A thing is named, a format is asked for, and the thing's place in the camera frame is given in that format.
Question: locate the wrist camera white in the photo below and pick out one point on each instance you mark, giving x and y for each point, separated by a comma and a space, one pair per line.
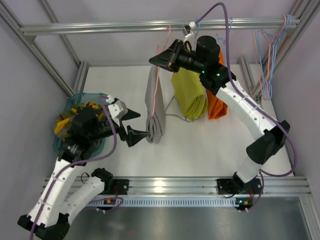
188, 31
116, 107

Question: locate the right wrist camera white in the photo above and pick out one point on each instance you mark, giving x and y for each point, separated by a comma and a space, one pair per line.
188, 31

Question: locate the orange trousers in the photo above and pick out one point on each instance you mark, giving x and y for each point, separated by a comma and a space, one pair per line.
216, 108

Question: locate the teal plastic bin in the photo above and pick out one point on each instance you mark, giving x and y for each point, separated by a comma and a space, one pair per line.
81, 98

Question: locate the yellow-green trousers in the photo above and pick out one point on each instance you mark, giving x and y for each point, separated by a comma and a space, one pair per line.
189, 93

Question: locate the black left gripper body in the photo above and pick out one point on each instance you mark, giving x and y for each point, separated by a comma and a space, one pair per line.
123, 130

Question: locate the blue hanger under yellow trousers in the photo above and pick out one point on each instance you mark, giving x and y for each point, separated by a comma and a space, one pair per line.
197, 27

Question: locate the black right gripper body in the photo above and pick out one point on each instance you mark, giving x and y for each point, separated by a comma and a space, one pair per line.
175, 55

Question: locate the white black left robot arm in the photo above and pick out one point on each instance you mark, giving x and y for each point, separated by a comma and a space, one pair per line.
54, 212

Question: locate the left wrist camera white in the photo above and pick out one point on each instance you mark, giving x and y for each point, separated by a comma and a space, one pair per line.
116, 107

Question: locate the camouflage trousers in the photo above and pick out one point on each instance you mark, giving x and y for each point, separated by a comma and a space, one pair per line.
81, 130

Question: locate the aluminium hanging rail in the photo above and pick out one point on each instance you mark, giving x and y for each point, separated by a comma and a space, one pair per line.
147, 26

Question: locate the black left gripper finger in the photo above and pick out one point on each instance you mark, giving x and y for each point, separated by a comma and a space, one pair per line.
135, 136
129, 116

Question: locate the pink wire hanger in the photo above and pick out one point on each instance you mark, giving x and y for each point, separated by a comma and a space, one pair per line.
272, 50
159, 50

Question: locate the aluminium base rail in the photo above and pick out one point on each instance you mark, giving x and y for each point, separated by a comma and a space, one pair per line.
290, 186

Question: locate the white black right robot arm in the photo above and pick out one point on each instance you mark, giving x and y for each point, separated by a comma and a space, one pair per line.
269, 135

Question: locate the slotted cable duct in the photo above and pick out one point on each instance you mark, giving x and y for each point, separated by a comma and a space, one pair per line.
194, 201

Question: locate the empty blue wire hanger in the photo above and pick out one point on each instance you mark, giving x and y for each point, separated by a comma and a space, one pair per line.
265, 87

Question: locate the grey trousers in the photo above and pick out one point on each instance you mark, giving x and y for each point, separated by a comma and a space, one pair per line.
156, 110

